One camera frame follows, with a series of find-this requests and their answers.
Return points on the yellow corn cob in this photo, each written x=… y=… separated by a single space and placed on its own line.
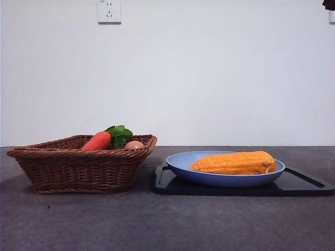
x=233 y=163

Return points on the green leafy vegetable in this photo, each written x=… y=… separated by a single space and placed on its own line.
x=121 y=134

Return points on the brown egg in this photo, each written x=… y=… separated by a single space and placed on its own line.
x=134 y=145

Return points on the blue round plate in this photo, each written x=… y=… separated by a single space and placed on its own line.
x=227 y=180

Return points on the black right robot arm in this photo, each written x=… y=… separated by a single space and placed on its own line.
x=329 y=4

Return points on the dark rectangular tray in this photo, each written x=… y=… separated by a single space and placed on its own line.
x=301 y=188

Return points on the brown wicker basket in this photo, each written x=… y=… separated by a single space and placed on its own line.
x=78 y=170

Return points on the white wall socket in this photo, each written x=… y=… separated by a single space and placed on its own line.
x=109 y=11
x=332 y=18

